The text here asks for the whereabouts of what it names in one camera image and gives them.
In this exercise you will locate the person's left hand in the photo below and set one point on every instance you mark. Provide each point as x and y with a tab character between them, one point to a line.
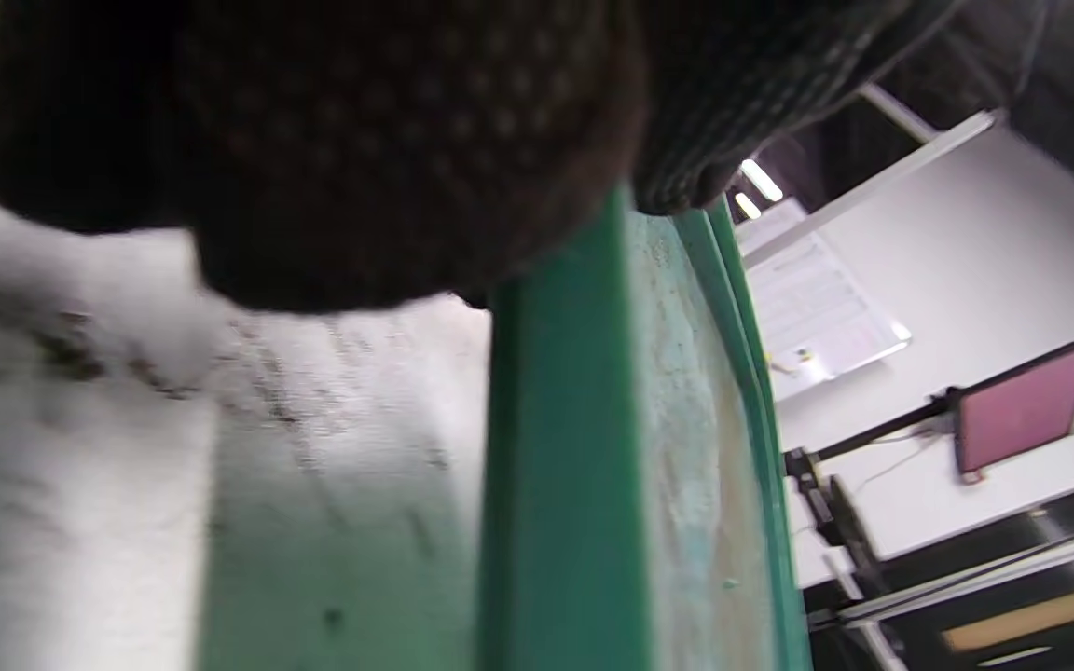
360	140

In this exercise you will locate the teal plastic bin lid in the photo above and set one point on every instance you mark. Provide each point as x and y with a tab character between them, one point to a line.
565	466

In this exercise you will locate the pink panel on stand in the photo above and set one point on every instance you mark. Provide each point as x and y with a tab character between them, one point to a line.
1022	410

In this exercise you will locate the white wall poster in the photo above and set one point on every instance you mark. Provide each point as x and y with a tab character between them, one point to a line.
817	308

